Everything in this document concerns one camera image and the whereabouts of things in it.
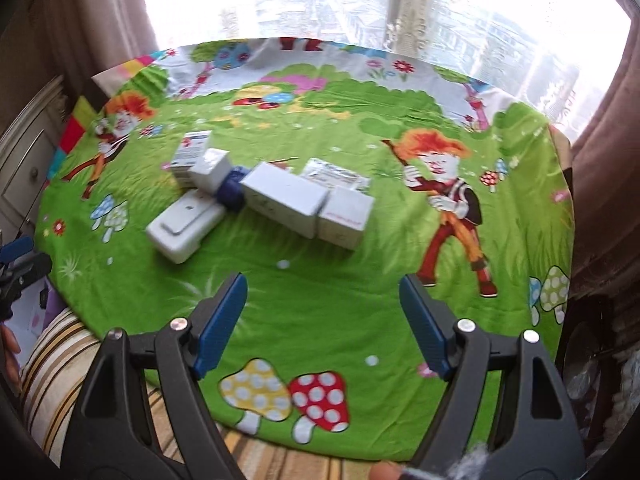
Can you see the white box barcode label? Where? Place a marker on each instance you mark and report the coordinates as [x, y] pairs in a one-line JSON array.
[[212, 170]]

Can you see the brown striped blanket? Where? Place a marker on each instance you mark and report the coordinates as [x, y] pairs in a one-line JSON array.
[[55, 385]]

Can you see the person's left hand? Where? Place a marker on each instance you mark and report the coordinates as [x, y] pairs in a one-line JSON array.
[[9, 360]]

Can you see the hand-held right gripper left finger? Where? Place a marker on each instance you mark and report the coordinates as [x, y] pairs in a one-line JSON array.
[[222, 325]]

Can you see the small dark blue box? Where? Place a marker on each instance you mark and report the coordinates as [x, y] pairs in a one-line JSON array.
[[231, 190]]

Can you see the dark furniture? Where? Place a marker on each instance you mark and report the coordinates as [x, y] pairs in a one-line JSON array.
[[595, 360]]

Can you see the brown curtain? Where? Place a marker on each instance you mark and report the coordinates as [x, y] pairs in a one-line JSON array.
[[610, 160], [75, 20]]

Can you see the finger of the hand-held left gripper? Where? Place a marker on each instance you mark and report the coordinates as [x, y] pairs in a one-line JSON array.
[[17, 249]]

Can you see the small white box blue stripe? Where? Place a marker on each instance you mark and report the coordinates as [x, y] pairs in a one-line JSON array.
[[190, 152]]

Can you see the sheer lace curtain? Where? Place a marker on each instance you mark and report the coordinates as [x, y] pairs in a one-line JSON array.
[[435, 5]]

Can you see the green cartoon printed blanket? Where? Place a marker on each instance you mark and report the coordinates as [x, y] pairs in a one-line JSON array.
[[325, 310]]

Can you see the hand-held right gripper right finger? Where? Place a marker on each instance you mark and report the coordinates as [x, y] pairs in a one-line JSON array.
[[425, 325]]

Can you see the person's right hand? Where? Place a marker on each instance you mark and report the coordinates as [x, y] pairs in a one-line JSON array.
[[387, 472]]

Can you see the plastic wrapped white box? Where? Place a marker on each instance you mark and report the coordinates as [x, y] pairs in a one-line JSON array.
[[337, 175]]

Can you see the flat white box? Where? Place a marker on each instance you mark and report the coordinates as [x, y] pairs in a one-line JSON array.
[[185, 230]]

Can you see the window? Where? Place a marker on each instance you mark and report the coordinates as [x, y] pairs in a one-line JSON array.
[[300, 0]]

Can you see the white cube box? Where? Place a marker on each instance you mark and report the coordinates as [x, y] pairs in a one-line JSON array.
[[345, 220]]

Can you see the large white box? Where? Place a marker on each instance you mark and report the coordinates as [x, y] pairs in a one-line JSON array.
[[285, 200]]

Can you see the purple cardboard box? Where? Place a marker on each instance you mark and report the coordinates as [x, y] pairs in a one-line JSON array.
[[31, 322]]

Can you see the white carved dresser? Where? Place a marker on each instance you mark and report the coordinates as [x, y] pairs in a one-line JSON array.
[[27, 160]]

